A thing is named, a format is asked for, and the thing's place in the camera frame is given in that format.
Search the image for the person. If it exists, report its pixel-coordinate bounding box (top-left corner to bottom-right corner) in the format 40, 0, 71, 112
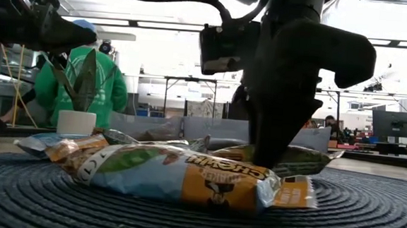
0, 14, 134, 132
324, 114, 346, 142

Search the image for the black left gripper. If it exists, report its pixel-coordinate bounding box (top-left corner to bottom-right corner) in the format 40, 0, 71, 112
1, 1, 100, 72

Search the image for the green blue orange granola bar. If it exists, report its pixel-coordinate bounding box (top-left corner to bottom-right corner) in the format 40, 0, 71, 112
42, 131, 322, 218

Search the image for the grey translucent plastic bin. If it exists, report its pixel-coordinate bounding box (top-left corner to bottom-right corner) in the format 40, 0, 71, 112
182, 116, 252, 143
291, 124, 332, 154
109, 111, 185, 144

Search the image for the round dark woven placemat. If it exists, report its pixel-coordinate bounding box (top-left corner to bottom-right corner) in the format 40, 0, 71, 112
0, 147, 407, 228

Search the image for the black background workstation frame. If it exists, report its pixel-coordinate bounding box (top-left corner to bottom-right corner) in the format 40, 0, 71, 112
314, 87, 343, 128
160, 75, 219, 120

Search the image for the black computer monitor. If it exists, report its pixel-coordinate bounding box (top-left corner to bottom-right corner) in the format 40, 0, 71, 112
370, 109, 407, 144

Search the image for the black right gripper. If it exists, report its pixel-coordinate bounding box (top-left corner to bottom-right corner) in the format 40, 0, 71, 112
237, 6, 379, 174

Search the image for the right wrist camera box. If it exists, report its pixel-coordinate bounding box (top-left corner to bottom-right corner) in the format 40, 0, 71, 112
196, 18, 263, 79

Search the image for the yellow cord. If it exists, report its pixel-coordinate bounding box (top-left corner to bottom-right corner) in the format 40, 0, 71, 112
0, 43, 44, 129

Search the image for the blue wrapped snack bar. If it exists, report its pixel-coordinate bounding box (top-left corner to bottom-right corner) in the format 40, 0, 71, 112
12, 129, 90, 163

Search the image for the black round spotlight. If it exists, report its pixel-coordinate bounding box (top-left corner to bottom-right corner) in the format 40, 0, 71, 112
98, 40, 112, 55

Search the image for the black background desk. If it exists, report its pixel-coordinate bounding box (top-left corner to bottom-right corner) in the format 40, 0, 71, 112
374, 140, 407, 159

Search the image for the snake plant in white pot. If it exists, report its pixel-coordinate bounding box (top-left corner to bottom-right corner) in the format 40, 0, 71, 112
48, 46, 118, 138

